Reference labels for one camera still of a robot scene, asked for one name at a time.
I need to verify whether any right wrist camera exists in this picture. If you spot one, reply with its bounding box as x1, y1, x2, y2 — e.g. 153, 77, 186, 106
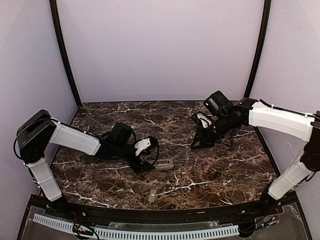
191, 112, 212, 128

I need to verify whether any black front rail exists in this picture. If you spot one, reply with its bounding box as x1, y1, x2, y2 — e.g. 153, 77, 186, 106
69, 203, 261, 225

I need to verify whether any black frame post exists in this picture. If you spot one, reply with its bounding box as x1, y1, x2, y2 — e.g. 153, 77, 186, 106
49, 0, 82, 108
243, 0, 272, 98

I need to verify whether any left black frame post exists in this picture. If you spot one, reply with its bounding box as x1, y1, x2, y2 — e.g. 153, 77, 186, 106
49, 0, 82, 108

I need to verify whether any white cable duct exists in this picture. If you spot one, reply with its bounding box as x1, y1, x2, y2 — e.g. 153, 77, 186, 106
32, 213, 74, 234
95, 225, 240, 240

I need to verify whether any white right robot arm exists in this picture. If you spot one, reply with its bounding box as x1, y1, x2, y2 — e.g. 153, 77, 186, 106
190, 90, 320, 203

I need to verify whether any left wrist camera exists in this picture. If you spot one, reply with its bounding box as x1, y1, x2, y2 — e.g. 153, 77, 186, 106
134, 136, 159, 156

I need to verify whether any right white cable duct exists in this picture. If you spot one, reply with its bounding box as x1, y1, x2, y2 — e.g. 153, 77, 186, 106
95, 225, 240, 240

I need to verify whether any white remote control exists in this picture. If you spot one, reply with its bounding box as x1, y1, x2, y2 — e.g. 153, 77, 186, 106
153, 158, 174, 171

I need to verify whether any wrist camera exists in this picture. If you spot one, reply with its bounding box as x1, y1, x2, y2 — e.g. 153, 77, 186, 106
134, 136, 159, 156
191, 112, 212, 128

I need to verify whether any left white cable duct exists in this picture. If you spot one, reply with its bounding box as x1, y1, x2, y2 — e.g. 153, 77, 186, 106
32, 213, 74, 234

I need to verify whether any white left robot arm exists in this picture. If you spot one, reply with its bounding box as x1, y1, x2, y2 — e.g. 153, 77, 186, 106
13, 109, 160, 202

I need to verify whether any grey battery cover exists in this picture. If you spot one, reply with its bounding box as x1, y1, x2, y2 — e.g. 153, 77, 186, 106
148, 189, 157, 203

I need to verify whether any right black frame post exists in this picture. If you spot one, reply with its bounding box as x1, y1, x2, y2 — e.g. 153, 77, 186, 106
243, 0, 272, 98

